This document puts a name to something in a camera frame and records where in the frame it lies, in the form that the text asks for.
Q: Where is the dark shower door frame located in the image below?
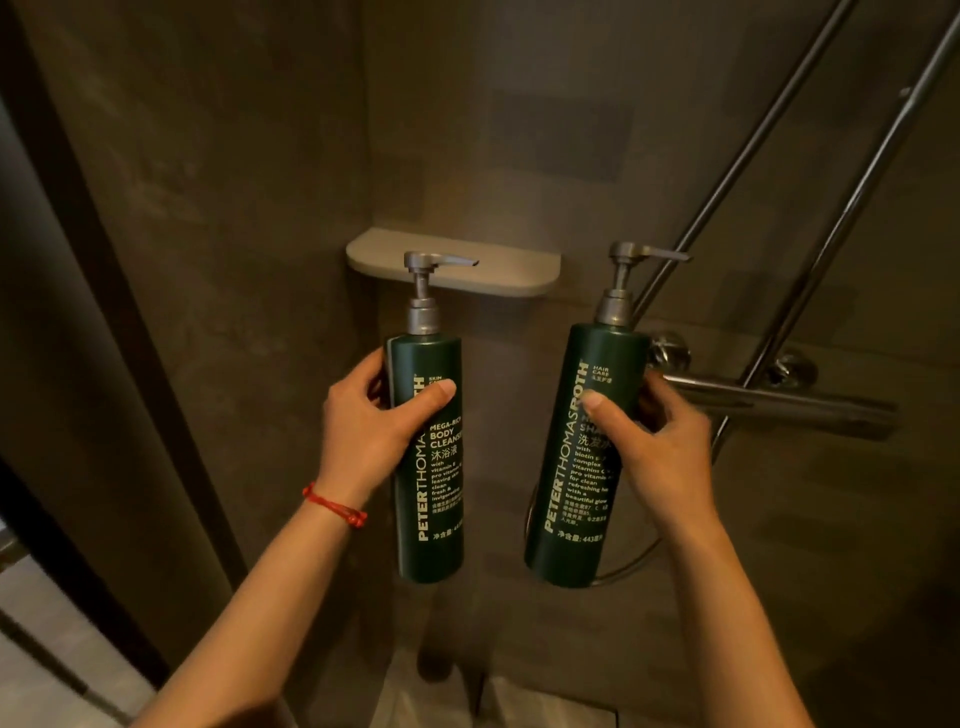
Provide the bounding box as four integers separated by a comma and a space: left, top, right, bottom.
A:
0, 0, 250, 687

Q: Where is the thick chrome shower riser pipe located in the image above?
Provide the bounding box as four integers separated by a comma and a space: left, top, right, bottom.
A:
708, 11, 960, 462

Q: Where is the slim green pump bottle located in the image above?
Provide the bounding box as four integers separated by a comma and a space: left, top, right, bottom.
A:
384, 251, 480, 585

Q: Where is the thin chrome shower rail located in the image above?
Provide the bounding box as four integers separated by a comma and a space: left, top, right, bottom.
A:
631, 0, 860, 329

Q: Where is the person's right hand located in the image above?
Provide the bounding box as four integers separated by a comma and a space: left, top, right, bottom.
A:
581, 369, 719, 526

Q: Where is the red string bracelet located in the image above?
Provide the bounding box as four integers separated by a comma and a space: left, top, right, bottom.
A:
302, 483, 369, 529

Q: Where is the grey wall shelf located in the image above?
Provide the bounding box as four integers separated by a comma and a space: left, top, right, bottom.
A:
345, 228, 562, 299

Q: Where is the person's left forearm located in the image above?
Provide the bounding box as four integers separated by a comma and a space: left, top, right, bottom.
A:
133, 480, 370, 728

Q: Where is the person's right forearm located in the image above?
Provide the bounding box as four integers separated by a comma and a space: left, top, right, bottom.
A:
660, 504, 815, 728

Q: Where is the chrome shower mixer valve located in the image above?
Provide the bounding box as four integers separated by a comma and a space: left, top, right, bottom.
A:
649, 332, 899, 440

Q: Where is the wide green pump bottle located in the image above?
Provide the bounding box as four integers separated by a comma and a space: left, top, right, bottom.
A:
523, 240, 693, 589

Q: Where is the person's left hand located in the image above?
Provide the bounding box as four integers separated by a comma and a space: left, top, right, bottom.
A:
315, 347, 458, 511

